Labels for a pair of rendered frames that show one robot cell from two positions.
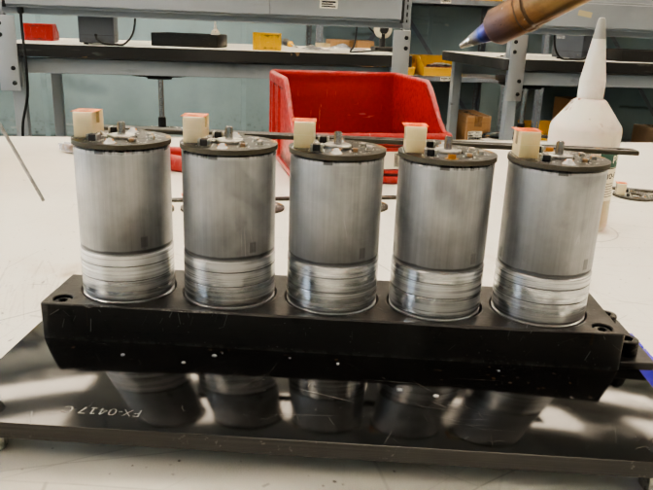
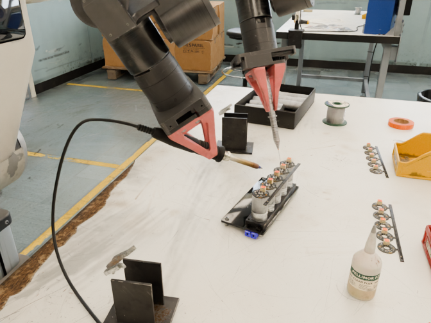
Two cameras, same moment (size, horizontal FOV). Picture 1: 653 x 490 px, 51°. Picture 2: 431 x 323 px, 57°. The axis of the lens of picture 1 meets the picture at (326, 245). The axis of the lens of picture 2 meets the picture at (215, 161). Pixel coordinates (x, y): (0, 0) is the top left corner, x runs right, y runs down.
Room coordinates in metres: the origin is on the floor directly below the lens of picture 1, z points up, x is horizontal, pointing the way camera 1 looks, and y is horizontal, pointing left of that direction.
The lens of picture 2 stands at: (0.34, -0.54, 1.12)
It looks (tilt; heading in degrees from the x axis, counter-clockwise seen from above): 26 degrees down; 117
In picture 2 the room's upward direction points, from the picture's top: straight up
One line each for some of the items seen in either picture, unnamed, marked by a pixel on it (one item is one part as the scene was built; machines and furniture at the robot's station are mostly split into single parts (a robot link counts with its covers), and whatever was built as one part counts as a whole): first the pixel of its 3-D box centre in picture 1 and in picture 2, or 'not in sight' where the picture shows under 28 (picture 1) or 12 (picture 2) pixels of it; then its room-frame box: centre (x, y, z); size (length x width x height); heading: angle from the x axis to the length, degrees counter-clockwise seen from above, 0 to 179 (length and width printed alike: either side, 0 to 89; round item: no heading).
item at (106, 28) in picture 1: (98, 29); not in sight; (2.46, 0.82, 0.80); 0.15 x 0.12 x 0.10; 12
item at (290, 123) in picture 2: not in sight; (276, 103); (0.01, 0.48, 0.77); 0.24 x 0.16 x 0.04; 93
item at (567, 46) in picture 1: (577, 47); not in sight; (2.78, -0.95, 0.80); 0.15 x 0.12 x 0.10; 30
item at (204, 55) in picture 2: not in sight; (165, 39); (-2.20, 3.23, 0.38); 1.20 x 0.80 x 0.73; 16
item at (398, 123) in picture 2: not in sight; (401, 123); (0.33, 0.51, 0.76); 0.06 x 0.06 x 0.01
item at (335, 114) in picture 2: not in sight; (335, 112); (0.17, 0.46, 0.78); 0.06 x 0.06 x 0.05
